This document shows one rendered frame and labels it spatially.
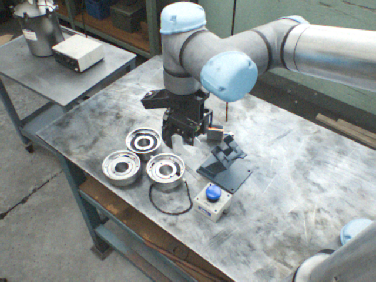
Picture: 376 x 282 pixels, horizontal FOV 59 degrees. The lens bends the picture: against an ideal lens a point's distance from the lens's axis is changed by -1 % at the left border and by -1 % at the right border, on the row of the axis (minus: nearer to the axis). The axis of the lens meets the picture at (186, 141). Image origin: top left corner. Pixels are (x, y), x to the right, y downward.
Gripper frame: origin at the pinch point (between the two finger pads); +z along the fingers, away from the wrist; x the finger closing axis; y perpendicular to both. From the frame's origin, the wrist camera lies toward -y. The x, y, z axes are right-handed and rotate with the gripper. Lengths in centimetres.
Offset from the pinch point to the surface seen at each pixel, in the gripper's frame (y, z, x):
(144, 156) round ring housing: -13.9, 13.5, 1.8
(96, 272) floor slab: -38, 96, -16
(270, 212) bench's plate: 23.7, 16.2, 8.5
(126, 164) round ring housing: -16.2, 13.9, -3.2
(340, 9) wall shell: -8, 27, 163
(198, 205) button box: 8.7, 13.0, -2.7
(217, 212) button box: 13.9, 11.6, -2.2
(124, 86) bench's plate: -45, 16, 25
